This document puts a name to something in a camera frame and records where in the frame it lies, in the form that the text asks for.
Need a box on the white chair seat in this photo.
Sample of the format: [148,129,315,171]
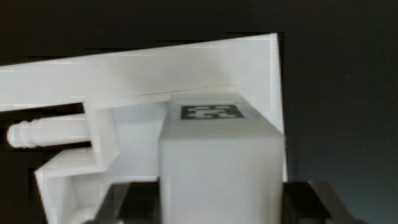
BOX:
[0,35,285,224]

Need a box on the white chair leg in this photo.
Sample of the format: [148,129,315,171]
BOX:
[8,114,91,148]
[160,93,285,224]

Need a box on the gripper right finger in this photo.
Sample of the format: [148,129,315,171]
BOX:
[283,181,368,224]

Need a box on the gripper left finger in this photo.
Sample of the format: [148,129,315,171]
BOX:
[84,182,162,224]

